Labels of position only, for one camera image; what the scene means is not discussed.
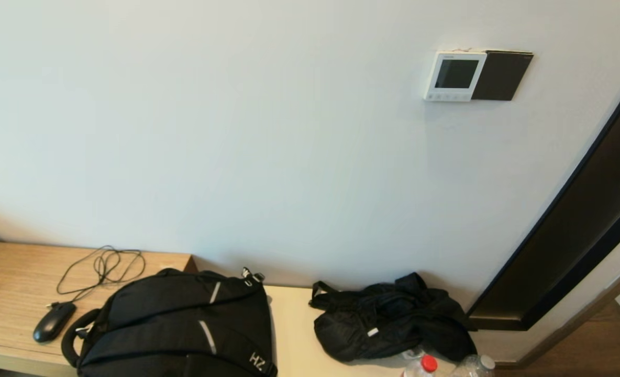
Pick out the white wall thermostat panel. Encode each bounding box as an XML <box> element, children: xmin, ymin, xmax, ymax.
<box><xmin>424</xmin><ymin>50</ymin><xmax>488</xmax><ymax>102</ymax></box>

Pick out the white low cabinet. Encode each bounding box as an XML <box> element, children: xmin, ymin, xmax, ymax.
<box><xmin>263</xmin><ymin>285</ymin><xmax>462</xmax><ymax>377</ymax></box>

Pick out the crumpled black fabric bag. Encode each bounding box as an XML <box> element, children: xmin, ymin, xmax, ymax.
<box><xmin>309</xmin><ymin>272</ymin><xmax>478</xmax><ymax>363</ymax></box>

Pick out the black backpack with grey stripes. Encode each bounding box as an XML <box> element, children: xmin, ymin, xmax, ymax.
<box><xmin>61</xmin><ymin>267</ymin><xmax>278</xmax><ymax>377</ymax></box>

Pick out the red cap water bottle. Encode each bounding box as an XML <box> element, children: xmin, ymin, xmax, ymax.
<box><xmin>403</xmin><ymin>354</ymin><xmax>439</xmax><ymax>377</ymax></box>

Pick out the white cap clear bottle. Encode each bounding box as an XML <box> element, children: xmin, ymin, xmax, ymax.
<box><xmin>450</xmin><ymin>354</ymin><xmax>496</xmax><ymax>377</ymax></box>

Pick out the black computer mouse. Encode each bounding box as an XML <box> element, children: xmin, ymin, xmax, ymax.
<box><xmin>32</xmin><ymin>301</ymin><xmax>77</xmax><ymax>343</ymax></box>

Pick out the brown wooden floor trim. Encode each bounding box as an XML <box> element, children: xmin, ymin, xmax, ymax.
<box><xmin>496</xmin><ymin>257</ymin><xmax>620</xmax><ymax>367</ymax></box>

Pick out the wooden desk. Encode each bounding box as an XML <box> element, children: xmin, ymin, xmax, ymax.
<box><xmin>0</xmin><ymin>240</ymin><xmax>198</xmax><ymax>377</ymax></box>

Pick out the thin black mouse cable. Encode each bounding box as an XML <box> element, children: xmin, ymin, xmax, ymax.
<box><xmin>47</xmin><ymin>245</ymin><xmax>146</xmax><ymax>309</ymax></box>

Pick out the dark wall switch plate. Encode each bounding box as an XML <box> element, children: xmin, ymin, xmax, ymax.
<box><xmin>471</xmin><ymin>50</ymin><xmax>534</xmax><ymax>101</ymax></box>

